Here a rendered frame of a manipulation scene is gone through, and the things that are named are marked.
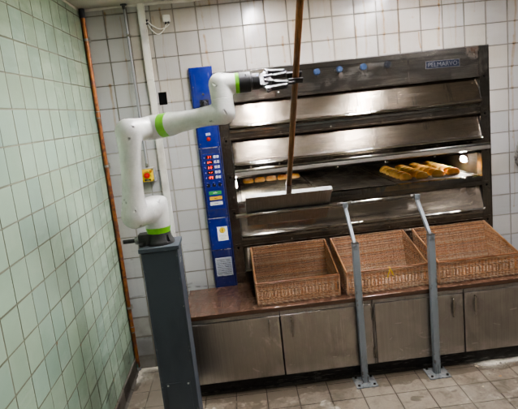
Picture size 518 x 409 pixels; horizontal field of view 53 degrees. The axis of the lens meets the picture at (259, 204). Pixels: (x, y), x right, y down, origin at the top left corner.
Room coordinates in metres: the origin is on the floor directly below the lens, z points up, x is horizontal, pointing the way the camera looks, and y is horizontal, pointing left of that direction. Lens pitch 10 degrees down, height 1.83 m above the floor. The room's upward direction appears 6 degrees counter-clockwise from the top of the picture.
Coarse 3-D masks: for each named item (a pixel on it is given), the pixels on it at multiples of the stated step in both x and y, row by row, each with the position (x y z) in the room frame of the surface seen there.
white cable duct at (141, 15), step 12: (144, 12) 3.64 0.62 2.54; (144, 24) 3.64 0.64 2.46; (144, 36) 3.64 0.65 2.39; (144, 48) 3.64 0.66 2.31; (144, 60) 3.64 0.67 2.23; (156, 96) 3.65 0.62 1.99; (156, 108) 3.64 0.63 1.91; (156, 144) 3.64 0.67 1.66; (168, 192) 3.64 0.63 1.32; (168, 204) 3.64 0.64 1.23
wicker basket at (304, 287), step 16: (320, 240) 3.66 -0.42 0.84; (256, 256) 3.63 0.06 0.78; (272, 256) 3.63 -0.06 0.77; (288, 256) 3.63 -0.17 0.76; (304, 256) 3.63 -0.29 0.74; (320, 256) 3.63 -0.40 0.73; (256, 272) 3.60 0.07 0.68; (272, 272) 3.60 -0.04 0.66; (288, 272) 3.60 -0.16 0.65; (304, 272) 3.60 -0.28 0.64; (320, 272) 3.60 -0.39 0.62; (336, 272) 3.24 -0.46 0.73; (256, 288) 3.18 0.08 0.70; (272, 288) 3.19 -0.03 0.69; (288, 288) 3.19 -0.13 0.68; (304, 288) 3.19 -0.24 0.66; (320, 288) 3.36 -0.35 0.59; (336, 288) 3.20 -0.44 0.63
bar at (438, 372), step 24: (240, 216) 3.30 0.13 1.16; (432, 240) 3.12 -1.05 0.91; (432, 264) 3.12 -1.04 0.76; (360, 288) 3.10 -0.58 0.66; (432, 288) 3.12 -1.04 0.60; (360, 312) 3.10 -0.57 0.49; (432, 312) 3.12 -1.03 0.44; (360, 336) 3.10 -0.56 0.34; (432, 336) 3.13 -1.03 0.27; (360, 360) 3.11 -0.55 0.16; (360, 384) 3.09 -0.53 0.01
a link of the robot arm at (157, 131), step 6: (156, 114) 2.57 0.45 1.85; (162, 114) 2.54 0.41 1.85; (150, 120) 2.55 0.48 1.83; (156, 120) 2.53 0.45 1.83; (150, 126) 2.53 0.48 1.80; (156, 126) 2.53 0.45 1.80; (162, 126) 2.51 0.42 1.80; (156, 132) 2.54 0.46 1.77; (162, 132) 2.53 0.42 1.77; (150, 138) 2.56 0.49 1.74; (156, 138) 2.57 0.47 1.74
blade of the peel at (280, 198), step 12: (276, 192) 3.21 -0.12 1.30; (300, 192) 3.21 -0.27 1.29; (312, 192) 3.22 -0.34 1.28; (324, 192) 3.24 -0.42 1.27; (252, 204) 3.26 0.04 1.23; (264, 204) 3.27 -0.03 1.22; (276, 204) 3.29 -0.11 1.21; (288, 204) 3.30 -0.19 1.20; (300, 204) 3.32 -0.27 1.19; (312, 204) 3.34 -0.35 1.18; (264, 216) 3.38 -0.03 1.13; (276, 216) 3.40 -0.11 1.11; (288, 216) 3.42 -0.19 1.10; (300, 216) 3.44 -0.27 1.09; (312, 216) 3.45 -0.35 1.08; (324, 216) 3.47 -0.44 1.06
